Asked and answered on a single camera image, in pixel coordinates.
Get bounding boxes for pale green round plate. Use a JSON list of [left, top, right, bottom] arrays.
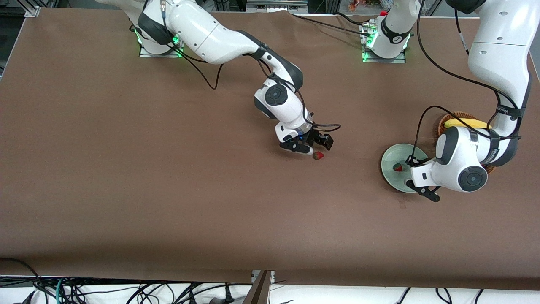
[[381, 144, 431, 193]]

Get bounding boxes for brown wicker basket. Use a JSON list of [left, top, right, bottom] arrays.
[[438, 111, 498, 174]]

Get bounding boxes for yellow banana bunch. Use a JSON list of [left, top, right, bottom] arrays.
[[443, 118, 492, 130]]

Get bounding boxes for brown table cover sheet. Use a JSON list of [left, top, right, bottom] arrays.
[[0, 8, 540, 292]]

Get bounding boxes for grey metal rack unit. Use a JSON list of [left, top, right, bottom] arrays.
[[246, 0, 309, 13]]

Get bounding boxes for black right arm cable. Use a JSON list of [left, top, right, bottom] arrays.
[[167, 40, 342, 133]]

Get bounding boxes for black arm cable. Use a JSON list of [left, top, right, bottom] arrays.
[[407, 0, 521, 166], [167, 40, 342, 133]]

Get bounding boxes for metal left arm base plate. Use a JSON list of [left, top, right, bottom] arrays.
[[362, 50, 406, 64]]

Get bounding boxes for long black table cable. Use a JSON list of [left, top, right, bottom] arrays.
[[289, 12, 373, 36]]

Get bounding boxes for short black table cable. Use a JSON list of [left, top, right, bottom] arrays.
[[335, 12, 366, 25]]

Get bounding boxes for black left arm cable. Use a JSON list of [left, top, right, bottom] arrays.
[[407, 0, 521, 166]]

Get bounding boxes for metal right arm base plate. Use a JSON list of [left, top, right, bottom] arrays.
[[139, 42, 184, 58]]

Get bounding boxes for brown table support post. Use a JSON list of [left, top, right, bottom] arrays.
[[243, 270, 275, 304]]

